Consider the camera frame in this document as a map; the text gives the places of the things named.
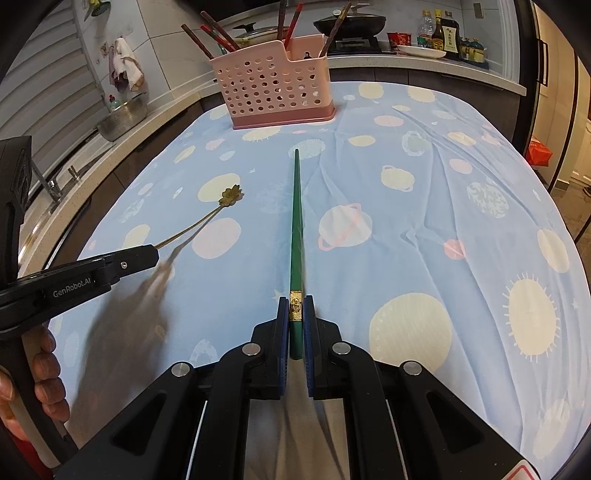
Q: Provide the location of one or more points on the red bag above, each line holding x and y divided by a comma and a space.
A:
539, 152

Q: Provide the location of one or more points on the teal condiment jar set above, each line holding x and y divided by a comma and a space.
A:
473, 50

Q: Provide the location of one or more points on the brown sauce bottle yellow cap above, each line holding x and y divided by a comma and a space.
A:
437, 32

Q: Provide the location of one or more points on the wall outlet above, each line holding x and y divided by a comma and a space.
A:
478, 9

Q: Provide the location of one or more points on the red chopstick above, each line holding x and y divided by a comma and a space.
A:
219, 40
293, 25

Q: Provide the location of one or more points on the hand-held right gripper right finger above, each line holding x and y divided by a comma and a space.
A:
310, 341

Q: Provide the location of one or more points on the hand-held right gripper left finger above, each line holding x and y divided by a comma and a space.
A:
282, 341

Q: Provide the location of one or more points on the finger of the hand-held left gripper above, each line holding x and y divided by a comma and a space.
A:
69, 286

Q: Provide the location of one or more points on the white oval plate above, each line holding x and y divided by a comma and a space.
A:
422, 51

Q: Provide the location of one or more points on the green hanging skimmer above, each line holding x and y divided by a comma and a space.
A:
99, 7

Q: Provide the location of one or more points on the red instant noodle cup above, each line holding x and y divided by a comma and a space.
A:
398, 39

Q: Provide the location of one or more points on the black gas stove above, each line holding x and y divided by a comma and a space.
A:
364, 44

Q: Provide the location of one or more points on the green chopstick with gold band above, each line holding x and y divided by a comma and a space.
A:
295, 230

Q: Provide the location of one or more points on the green dish soap bottle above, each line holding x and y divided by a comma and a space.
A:
111, 101

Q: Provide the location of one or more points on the dark soy sauce bottle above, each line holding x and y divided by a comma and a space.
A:
450, 37

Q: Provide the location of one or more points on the steel colander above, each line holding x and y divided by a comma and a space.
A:
124, 120

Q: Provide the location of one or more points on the white window blind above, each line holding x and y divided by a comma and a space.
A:
55, 83

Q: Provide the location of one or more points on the gold flower shaped spoon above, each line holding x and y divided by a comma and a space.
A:
231, 196

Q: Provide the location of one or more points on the steel faucet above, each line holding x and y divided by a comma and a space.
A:
53, 184

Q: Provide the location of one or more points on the blue planet print tablecloth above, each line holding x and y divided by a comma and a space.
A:
415, 207

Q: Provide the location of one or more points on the dark brown chopstick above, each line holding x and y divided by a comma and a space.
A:
280, 21
217, 27
196, 40
334, 30

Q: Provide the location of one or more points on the person's left hand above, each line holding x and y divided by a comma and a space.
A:
51, 369

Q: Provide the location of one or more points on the clear oil bottle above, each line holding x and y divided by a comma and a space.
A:
425, 25

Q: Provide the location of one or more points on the pink plastic utensil holder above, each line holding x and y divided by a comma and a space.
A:
277, 87

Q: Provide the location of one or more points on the pink hanging towel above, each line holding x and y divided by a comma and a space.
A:
127, 64

